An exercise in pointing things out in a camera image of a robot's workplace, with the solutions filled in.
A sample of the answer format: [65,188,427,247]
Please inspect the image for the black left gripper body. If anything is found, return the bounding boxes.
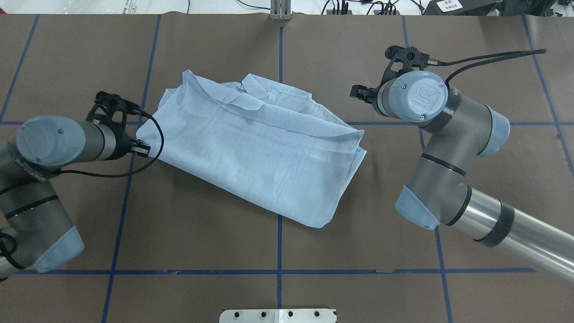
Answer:
[102,123,131,160]

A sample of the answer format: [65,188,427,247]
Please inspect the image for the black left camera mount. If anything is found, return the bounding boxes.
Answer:
[86,91,142,136]

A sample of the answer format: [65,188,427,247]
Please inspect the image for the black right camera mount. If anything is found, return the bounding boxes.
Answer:
[380,45,430,86]

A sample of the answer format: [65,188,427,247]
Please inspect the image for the light blue button shirt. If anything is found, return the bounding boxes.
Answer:
[136,70,366,228]

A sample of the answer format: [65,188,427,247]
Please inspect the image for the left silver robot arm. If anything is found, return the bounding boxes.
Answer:
[0,116,151,280]

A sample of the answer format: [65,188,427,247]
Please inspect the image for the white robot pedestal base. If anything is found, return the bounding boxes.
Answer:
[219,308,338,323]

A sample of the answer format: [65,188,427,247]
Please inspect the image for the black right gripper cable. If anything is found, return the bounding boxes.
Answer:
[428,48,548,88]

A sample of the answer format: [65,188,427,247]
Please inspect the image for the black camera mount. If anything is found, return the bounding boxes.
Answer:
[86,91,142,136]
[380,45,430,86]

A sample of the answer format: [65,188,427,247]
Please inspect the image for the aluminium frame post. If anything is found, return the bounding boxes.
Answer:
[270,0,292,21]

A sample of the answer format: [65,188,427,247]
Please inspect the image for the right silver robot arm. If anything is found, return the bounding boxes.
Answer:
[350,71,574,285]

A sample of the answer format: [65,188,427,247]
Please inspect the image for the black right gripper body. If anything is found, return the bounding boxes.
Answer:
[371,83,389,113]

